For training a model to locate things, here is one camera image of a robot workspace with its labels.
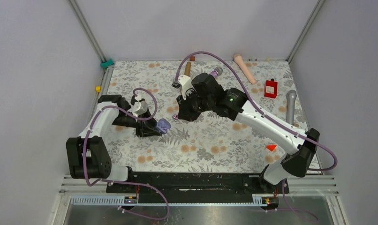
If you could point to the red box with label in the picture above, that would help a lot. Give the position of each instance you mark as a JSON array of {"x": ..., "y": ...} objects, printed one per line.
[{"x": 271, "y": 89}]

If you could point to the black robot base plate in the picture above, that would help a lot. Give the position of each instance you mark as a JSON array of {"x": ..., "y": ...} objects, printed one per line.
[{"x": 189, "y": 187}]

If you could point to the red triangle block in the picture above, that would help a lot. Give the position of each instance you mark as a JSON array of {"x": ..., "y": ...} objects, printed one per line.
[{"x": 271, "y": 147}]

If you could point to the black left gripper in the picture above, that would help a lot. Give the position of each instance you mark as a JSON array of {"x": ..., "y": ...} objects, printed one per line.
[{"x": 147, "y": 131}]

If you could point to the gold microphone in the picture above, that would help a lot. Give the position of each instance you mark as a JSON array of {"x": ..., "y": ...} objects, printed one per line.
[{"x": 187, "y": 69}]

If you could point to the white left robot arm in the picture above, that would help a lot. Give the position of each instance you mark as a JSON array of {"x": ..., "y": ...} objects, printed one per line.
[{"x": 87, "y": 153}]

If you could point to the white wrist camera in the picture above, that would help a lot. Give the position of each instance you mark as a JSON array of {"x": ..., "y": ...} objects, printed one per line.
[
  {"x": 140, "y": 107},
  {"x": 184, "y": 83}
]

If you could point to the floral table mat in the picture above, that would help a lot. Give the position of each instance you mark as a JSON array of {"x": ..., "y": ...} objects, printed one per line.
[{"x": 209, "y": 144}]

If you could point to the silver grey microphone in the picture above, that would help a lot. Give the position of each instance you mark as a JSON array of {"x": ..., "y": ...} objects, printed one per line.
[{"x": 291, "y": 98}]

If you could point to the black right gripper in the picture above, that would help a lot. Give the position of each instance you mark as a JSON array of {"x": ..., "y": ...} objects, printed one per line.
[{"x": 185, "y": 112}]

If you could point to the teal corner clamp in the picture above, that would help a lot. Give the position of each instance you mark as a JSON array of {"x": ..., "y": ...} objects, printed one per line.
[{"x": 107, "y": 63}]

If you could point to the purple glitter microphone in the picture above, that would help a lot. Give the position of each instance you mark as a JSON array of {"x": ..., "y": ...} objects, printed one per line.
[{"x": 216, "y": 72}]

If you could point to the purple earbud charging case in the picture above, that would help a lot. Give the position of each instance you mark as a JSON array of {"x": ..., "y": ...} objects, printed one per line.
[{"x": 163, "y": 126}]

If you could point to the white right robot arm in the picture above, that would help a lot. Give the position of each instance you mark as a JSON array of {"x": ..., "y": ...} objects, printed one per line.
[{"x": 203, "y": 94}]

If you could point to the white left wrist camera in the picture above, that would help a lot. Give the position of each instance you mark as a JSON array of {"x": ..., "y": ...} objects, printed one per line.
[{"x": 140, "y": 107}]

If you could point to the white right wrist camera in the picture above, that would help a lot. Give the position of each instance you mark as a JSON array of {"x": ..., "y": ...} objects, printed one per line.
[{"x": 184, "y": 83}]

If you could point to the pink microphone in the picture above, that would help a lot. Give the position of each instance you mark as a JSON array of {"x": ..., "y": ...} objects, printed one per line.
[{"x": 242, "y": 65}]

